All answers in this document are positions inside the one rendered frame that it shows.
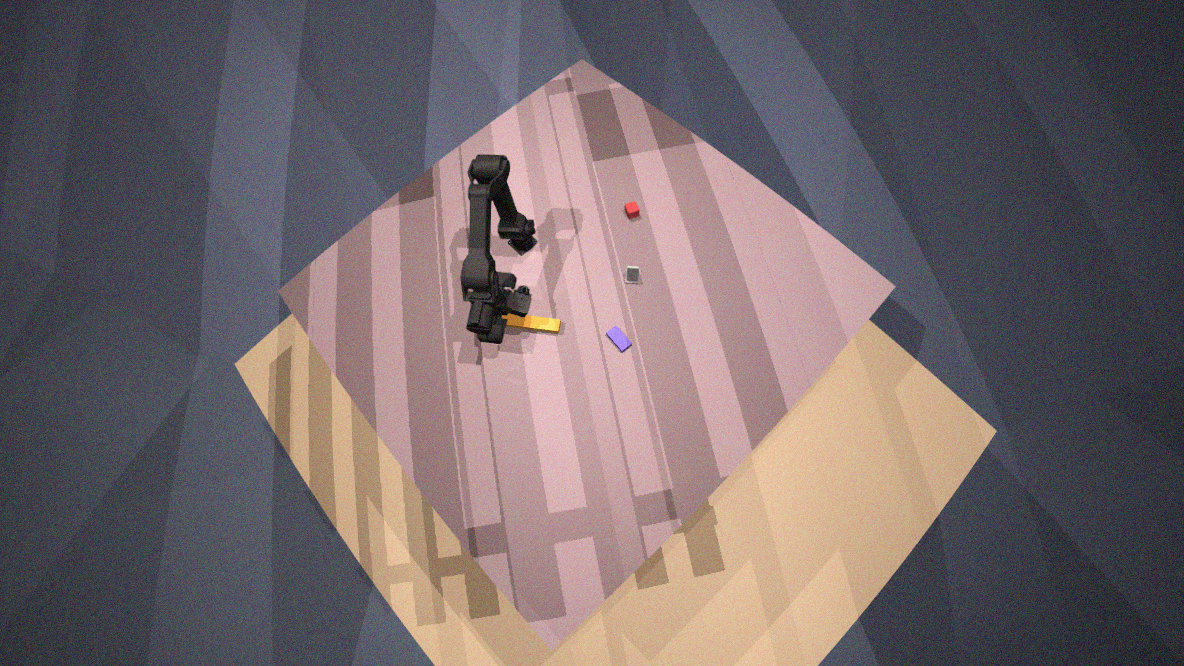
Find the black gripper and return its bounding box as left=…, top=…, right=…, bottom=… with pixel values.
left=477, top=273, right=517, bottom=344

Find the purple flat bar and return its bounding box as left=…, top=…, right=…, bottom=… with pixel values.
left=606, top=325, right=632, bottom=353

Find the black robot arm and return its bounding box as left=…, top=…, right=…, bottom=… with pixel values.
left=461, top=154, right=538, bottom=335

